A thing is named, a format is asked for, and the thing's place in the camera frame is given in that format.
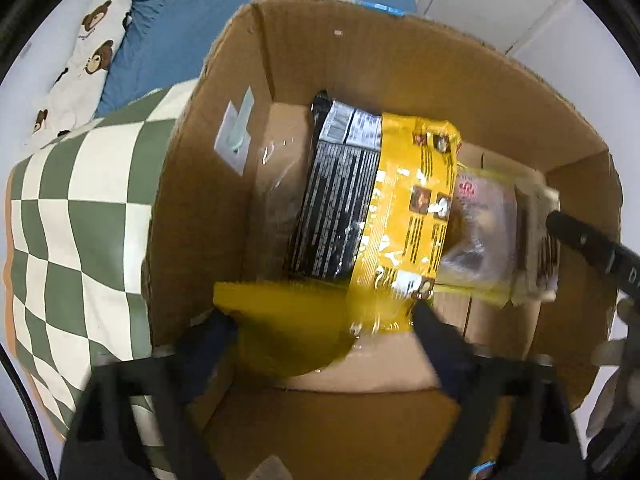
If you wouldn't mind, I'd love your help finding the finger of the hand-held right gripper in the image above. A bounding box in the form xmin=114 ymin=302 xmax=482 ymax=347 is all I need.
xmin=545 ymin=211 xmax=621 ymax=286

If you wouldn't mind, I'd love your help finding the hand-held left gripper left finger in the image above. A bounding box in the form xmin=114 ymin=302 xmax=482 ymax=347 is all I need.
xmin=60 ymin=310 xmax=241 ymax=480

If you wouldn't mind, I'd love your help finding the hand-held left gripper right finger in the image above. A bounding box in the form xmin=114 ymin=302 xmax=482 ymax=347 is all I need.
xmin=410 ymin=304 xmax=587 ymax=480

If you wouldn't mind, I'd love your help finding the clear packet with beige header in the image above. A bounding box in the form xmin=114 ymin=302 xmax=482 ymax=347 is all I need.
xmin=439 ymin=164 xmax=562 ymax=309

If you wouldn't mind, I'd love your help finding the yellow black snack packet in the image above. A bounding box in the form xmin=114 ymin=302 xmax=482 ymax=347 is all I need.
xmin=214 ymin=90 xmax=463 ymax=380

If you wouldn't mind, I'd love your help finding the cardboard box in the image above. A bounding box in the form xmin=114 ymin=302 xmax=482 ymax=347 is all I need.
xmin=140 ymin=0 xmax=626 ymax=480

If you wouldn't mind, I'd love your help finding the green white checkered blanket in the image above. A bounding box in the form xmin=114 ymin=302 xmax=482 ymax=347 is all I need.
xmin=4 ymin=79 xmax=202 ymax=480

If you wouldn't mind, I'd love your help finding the bear print pillow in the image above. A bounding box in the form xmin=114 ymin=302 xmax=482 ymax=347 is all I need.
xmin=24 ymin=0 xmax=134 ymax=150

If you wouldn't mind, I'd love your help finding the blue bed sheet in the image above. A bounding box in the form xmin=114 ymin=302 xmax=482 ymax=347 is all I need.
xmin=94 ymin=0 xmax=419 ymax=120

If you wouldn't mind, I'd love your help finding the black cable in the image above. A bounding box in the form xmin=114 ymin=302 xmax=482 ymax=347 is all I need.
xmin=0 ymin=347 xmax=57 ymax=480

